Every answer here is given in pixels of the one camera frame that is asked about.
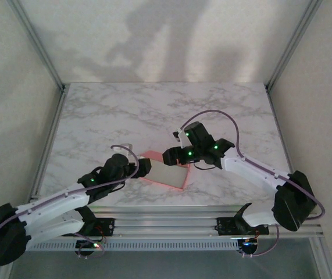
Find pink and grey paper box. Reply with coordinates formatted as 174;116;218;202
138;150;192;191

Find aluminium mounting rails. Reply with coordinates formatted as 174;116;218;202
23;197;325;242

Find controller board with green light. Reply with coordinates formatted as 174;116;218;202
74;239;102;256

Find controller board with blue light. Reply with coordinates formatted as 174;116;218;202
237;237;260;255

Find thin black right gripper cable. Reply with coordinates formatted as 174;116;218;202
192;162;219;173

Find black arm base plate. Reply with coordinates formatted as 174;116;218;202
216;216;270;237
88;217;116;237

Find aluminium side rail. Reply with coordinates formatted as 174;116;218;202
264;85;303;208
24;85;67;208

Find grey slotted cable duct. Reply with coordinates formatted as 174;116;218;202
26;239;240;252

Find aluminium frame post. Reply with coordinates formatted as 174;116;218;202
265;0;324;91
7;0;67;91

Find aluminium frame leg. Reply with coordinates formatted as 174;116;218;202
309;238;332;279
0;255;20;279

